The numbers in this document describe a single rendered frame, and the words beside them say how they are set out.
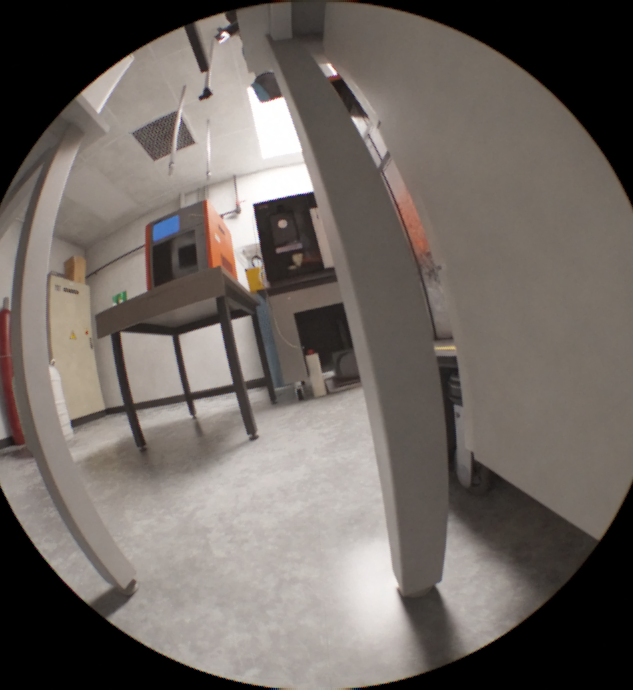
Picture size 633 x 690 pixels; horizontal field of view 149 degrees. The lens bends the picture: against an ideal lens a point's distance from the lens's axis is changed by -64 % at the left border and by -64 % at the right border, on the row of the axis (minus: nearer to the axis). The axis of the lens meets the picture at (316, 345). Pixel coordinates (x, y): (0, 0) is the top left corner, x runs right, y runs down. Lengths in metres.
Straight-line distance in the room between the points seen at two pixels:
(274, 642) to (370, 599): 0.13
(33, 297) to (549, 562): 0.77
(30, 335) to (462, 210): 0.50
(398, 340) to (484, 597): 0.33
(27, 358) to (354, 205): 0.42
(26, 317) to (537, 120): 0.51
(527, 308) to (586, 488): 0.11
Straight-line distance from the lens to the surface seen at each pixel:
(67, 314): 3.83
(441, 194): 0.21
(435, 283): 0.55
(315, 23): 0.57
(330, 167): 0.21
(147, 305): 1.12
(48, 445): 0.41
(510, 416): 0.20
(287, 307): 1.50
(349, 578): 0.40
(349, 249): 0.17
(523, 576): 0.39
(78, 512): 0.43
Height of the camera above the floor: 0.33
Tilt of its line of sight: level
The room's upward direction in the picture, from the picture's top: 13 degrees counter-clockwise
